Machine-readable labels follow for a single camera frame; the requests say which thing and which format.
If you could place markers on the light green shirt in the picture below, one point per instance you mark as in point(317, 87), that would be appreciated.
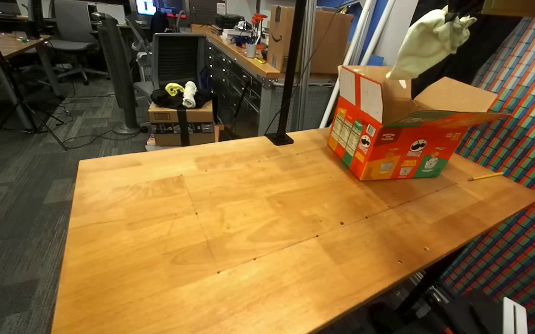
point(426, 44)

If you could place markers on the large brown cardboard box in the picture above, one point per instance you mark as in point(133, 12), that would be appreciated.
point(324, 38)

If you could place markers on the orange Pringles cardboard box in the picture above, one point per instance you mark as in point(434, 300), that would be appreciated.
point(398, 150)

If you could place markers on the white plastic pipe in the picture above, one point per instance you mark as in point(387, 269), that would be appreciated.
point(343, 81)
point(380, 31)

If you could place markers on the yellow pencil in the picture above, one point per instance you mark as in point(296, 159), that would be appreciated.
point(486, 178)

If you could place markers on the black vertical pole stand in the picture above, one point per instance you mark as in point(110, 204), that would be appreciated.
point(292, 63)

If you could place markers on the clutter of bench tools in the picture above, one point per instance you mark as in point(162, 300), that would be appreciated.
point(246, 35)

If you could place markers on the colourful woven backdrop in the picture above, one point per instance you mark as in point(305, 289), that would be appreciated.
point(521, 217)

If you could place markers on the workbench cabinet with drawers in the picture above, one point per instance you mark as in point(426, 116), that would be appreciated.
point(242, 94)

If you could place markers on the white rolled cloth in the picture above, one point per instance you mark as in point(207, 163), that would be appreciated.
point(190, 94)

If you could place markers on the black open equipment case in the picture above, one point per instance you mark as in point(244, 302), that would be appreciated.
point(177, 59)

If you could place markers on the yellow green small item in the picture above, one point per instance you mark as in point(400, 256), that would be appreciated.
point(173, 90)

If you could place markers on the small brown floor carton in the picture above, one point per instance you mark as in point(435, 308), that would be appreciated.
point(181, 115)

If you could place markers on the blue screen computer monitor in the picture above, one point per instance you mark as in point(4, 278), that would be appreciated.
point(146, 7)

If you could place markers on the black gear beside table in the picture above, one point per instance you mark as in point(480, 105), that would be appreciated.
point(465, 317)

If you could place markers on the wooden crate under carton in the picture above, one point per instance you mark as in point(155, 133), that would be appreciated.
point(168, 135)

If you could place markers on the grey tower fan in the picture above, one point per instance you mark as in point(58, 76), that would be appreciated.
point(120, 76)

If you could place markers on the grey office chair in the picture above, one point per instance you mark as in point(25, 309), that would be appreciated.
point(73, 31)

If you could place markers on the black tripod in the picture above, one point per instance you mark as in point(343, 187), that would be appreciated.
point(8, 81)

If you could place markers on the wooden office desk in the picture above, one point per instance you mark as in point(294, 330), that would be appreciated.
point(1, 48)

